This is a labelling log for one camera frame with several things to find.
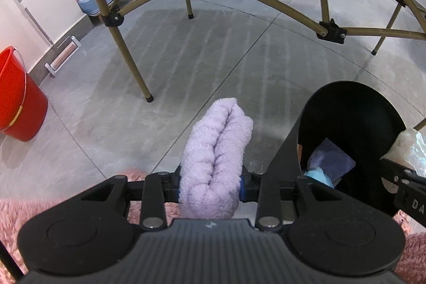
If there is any purple drawstring cloth bag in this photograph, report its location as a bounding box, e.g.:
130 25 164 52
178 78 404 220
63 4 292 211
307 138 356 186

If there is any clear plastic bag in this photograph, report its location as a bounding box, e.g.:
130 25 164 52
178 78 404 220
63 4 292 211
381 128 426 178

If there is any light blue plush cloth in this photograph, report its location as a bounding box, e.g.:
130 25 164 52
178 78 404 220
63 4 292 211
304 168 334 189

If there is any lilac fluffy towel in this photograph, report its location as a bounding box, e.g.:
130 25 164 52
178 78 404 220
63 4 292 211
178 98 253 220

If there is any black round trash bin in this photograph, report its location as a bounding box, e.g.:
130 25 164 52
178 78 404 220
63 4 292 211
267 81 406 201

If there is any red plastic bucket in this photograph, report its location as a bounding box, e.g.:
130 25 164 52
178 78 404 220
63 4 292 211
0 46 48 142

